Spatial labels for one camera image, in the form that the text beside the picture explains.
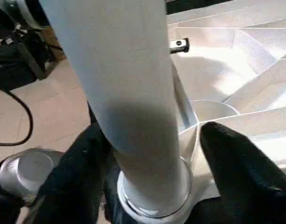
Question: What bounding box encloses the white plastic table leg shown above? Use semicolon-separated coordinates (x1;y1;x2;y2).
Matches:
39;0;193;210

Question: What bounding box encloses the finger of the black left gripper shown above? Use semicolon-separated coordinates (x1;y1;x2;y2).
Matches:
168;38;190;54

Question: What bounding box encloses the black left wrist camera cable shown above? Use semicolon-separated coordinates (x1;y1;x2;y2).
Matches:
0;85;33;146

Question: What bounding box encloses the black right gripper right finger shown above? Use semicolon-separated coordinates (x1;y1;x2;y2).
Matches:
200;121;286;224

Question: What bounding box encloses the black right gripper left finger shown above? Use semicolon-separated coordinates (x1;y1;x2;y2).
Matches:
23;121;113;224

